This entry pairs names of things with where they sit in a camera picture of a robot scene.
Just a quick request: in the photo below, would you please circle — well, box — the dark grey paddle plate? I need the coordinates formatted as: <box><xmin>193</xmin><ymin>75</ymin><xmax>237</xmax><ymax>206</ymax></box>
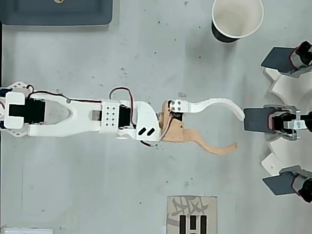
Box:
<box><xmin>262</xmin><ymin>172</ymin><xmax>297</xmax><ymax>195</ymax></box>
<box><xmin>243</xmin><ymin>108</ymin><xmax>270</xmax><ymax>134</ymax></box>
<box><xmin>260</xmin><ymin>47</ymin><xmax>296</xmax><ymax>73</ymax></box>

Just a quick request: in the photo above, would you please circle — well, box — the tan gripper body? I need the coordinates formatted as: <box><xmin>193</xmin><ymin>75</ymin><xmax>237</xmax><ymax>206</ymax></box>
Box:
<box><xmin>158</xmin><ymin>99</ymin><xmax>186</xmax><ymax>143</ymax></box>

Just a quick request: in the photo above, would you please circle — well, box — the silver metal bracket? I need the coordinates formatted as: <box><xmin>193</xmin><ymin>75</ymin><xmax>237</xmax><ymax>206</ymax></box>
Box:
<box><xmin>284</xmin><ymin>111</ymin><xmax>307</xmax><ymax>139</ymax></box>

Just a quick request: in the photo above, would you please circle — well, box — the white round turntable device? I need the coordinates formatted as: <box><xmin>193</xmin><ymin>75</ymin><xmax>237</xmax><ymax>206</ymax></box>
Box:
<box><xmin>259</xmin><ymin>67</ymin><xmax>312</xmax><ymax>176</ymax></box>

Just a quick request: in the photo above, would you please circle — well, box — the printed grey paper card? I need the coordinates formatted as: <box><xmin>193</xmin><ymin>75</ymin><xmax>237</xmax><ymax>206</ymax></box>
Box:
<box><xmin>166</xmin><ymin>195</ymin><xmax>218</xmax><ymax>234</ymax></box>

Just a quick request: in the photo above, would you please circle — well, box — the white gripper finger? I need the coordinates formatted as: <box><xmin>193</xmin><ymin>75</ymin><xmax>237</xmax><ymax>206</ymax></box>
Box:
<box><xmin>170</xmin><ymin>97</ymin><xmax>245</xmax><ymax>121</ymax></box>

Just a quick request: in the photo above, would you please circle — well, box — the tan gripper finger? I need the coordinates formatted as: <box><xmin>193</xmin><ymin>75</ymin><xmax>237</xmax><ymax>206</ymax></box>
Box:
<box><xmin>184</xmin><ymin>128</ymin><xmax>238</xmax><ymax>156</ymax></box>

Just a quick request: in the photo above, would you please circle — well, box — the grey black motor unit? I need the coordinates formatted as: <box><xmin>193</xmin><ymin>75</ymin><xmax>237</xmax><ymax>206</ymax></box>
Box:
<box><xmin>289</xmin><ymin>40</ymin><xmax>312</xmax><ymax>78</ymax></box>
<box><xmin>280</xmin><ymin>165</ymin><xmax>312</xmax><ymax>203</ymax></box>
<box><xmin>264</xmin><ymin>104</ymin><xmax>312</xmax><ymax>141</ymax></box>

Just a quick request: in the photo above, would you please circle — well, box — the white flat box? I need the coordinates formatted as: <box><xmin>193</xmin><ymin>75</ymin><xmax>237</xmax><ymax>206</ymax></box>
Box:
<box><xmin>1</xmin><ymin>227</ymin><xmax>55</xmax><ymax>234</ymax></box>

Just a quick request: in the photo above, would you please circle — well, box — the black paper cup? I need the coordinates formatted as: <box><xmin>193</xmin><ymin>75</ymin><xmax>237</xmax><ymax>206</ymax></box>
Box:
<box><xmin>211</xmin><ymin>0</ymin><xmax>265</xmax><ymax>43</ymax></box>

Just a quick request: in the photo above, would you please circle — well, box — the dark blue-grey tray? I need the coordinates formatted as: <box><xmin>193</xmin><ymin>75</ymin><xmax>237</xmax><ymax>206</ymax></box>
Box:
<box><xmin>0</xmin><ymin>0</ymin><xmax>114</xmax><ymax>26</ymax></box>

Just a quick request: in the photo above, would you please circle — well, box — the black white wrist cable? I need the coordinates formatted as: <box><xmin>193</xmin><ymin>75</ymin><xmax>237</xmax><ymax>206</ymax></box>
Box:
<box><xmin>141</xmin><ymin>114</ymin><xmax>176</xmax><ymax>148</ymax></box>

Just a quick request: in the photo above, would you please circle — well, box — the black looped servo cable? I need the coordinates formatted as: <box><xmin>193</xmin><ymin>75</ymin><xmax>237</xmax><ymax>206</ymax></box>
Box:
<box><xmin>109</xmin><ymin>87</ymin><xmax>137</xmax><ymax>130</ymax></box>

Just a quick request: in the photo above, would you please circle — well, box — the black red arm cable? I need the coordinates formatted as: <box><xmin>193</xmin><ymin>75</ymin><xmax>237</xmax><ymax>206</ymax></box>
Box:
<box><xmin>26</xmin><ymin>84</ymin><xmax>103</xmax><ymax>103</ymax></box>

